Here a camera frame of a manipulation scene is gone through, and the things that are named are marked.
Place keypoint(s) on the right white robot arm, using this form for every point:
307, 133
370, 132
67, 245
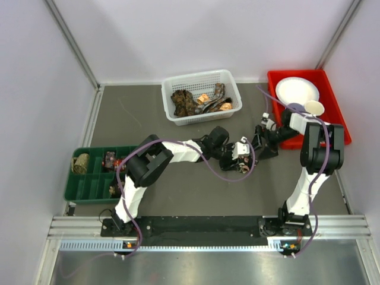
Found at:
322, 153

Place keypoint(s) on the lilac paper cup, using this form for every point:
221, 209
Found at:
295, 107

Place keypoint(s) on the white plastic basket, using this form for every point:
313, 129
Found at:
200, 83

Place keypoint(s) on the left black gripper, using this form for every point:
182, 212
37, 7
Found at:
227, 164

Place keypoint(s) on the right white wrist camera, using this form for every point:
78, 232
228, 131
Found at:
267, 122

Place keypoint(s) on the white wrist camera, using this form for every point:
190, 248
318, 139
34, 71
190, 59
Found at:
241, 149
267, 122

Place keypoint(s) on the rolled purple floral tie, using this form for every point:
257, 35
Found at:
108, 162

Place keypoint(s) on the pink floral dark tie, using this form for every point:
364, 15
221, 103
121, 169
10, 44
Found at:
244, 164

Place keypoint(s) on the rolled brown floral tie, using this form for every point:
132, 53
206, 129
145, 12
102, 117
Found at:
114, 190

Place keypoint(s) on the rolled olive green tie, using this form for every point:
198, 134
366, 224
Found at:
79, 165

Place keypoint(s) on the white slotted cable duct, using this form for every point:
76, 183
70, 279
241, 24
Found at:
120, 246

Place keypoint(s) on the aluminium frame rail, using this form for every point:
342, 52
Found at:
329, 227

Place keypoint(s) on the rolled red pattern tie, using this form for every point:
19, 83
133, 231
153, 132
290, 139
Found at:
117, 163

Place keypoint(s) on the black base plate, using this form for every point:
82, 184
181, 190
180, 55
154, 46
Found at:
204, 230

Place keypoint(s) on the brown leaf pattern tie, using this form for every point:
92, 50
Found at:
184, 103

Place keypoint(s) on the grey orange pattern tie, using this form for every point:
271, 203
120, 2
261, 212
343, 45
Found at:
217, 102

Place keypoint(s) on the green divided organizer tray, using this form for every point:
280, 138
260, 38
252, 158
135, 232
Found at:
93, 187

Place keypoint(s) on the black paper cup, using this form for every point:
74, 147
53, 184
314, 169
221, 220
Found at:
314, 107

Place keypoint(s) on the white paper plates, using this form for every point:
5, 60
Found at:
296, 90

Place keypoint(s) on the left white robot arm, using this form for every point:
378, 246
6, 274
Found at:
143, 166

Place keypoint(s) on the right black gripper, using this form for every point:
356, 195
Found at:
269, 151

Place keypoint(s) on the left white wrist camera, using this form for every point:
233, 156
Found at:
241, 149

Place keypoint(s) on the red plastic bin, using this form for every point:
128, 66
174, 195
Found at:
327, 96

